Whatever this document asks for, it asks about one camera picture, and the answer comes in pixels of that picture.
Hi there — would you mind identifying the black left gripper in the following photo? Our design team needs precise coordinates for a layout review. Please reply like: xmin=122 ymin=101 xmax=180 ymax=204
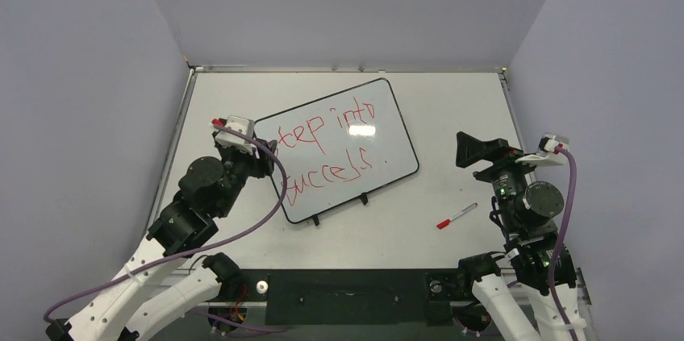
xmin=215 ymin=134 xmax=276 ymax=218

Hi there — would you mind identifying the white whiteboard black frame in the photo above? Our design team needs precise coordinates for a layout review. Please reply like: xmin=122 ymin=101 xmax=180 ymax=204
xmin=255 ymin=77 xmax=420 ymax=224

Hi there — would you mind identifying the red marker cap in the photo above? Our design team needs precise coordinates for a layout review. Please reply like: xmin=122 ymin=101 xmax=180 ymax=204
xmin=436 ymin=219 xmax=451 ymax=230

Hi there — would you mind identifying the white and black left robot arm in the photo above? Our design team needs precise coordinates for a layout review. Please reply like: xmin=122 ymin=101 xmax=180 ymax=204
xmin=44 ymin=127 xmax=283 ymax=340

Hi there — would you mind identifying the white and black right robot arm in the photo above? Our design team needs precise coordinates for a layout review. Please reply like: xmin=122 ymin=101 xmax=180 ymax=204
xmin=454 ymin=131 xmax=587 ymax=340

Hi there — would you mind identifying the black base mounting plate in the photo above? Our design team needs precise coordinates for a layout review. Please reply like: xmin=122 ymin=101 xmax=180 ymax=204
xmin=188 ymin=268 xmax=509 ymax=329

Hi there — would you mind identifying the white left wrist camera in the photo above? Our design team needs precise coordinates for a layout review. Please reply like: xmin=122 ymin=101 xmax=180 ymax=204
xmin=211 ymin=115 xmax=256 ymax=156

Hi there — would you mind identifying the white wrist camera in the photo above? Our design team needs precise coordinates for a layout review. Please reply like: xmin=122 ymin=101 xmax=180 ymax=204
xmin=211 ymin=115 xmax=256 ymax=156
xmin=515 ymin=133 xmax=569 ymax=168

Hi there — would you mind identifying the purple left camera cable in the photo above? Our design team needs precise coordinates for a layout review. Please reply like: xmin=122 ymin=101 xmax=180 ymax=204
xmin=42 ymin=122 xmax=290 ymax=325

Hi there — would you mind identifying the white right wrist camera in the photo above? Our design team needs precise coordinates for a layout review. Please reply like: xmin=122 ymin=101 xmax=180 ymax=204
xmin=515 ymin=133 xmax=569 ymax=168

